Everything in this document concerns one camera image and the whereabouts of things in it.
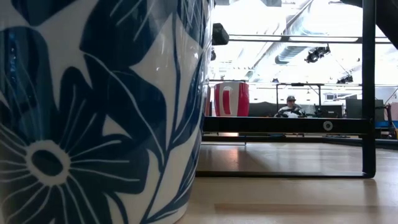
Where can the olive interior white mug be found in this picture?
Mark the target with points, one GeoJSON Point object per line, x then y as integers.
{"type": "Point", "coordinates": [93, 93]}

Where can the silver ventilation duct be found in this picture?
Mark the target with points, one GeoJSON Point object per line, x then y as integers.
{"type": "Point", "coordinates": [289, 53]}

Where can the black ceiling spotlight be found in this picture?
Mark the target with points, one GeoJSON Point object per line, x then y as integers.
{"type": "Point", "coordinates": [315, 55]}
{"type": "Point", "coordinates": [220, 34]}
{"type": "Point", "coordinates": [345, 79]}

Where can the person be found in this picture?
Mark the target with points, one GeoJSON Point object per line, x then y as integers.
{"type": "Point", "coordinates": [291, 109]}

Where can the black background box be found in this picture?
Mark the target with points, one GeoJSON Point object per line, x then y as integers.
{"type": "Point", "coordinates": [262, 109]}

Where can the black aluminium table frame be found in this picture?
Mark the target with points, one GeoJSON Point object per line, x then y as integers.
{"type": "Point", "coordinates": [311, 137]}

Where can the blue storage bin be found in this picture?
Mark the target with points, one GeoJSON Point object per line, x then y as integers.
{"type": "Point", "coordinates": [384, 124]}

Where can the black computer monitor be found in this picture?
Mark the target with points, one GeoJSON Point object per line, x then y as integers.
{"type": "Point", "coordinates": [331, 111]}
{"type": "Point", "coordinates": [354, 109]}

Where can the black metal frame stand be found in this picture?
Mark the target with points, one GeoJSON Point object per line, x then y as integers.
{"type": "Point", "coordinates": [300, 84]}

